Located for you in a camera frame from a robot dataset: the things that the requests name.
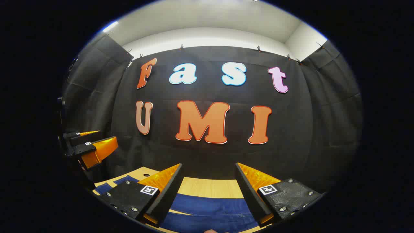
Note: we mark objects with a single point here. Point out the blue denim jeans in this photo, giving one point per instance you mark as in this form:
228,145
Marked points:
210,207

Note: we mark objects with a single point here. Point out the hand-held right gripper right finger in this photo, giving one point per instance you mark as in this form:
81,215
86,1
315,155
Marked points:
249,191

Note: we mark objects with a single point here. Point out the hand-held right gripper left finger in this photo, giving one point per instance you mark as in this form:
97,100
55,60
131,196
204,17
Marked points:
168,194

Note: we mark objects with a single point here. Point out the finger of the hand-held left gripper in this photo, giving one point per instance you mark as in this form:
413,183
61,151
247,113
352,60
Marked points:
87,133
100,150

